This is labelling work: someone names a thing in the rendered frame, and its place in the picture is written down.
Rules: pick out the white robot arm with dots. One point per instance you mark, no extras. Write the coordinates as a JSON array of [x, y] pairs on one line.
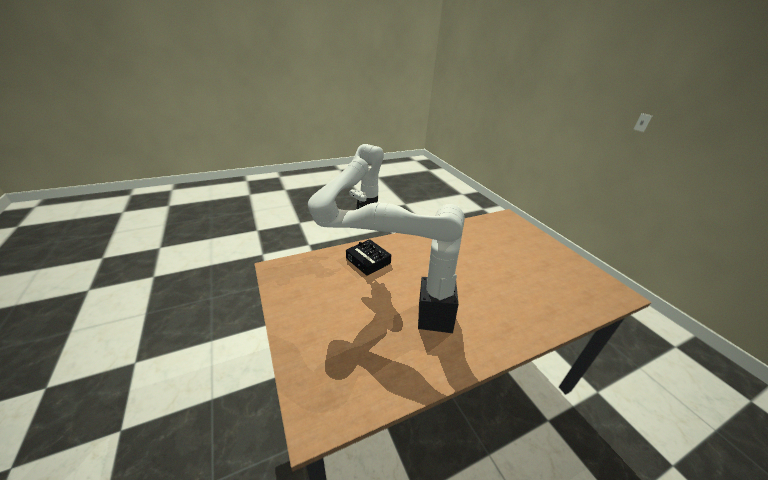
[[445, 226]]

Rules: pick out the black lighting desk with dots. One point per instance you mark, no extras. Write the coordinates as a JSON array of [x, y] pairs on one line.
[[368, 257]]

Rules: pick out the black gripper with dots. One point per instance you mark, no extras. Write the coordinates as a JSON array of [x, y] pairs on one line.
[[368, 201]]

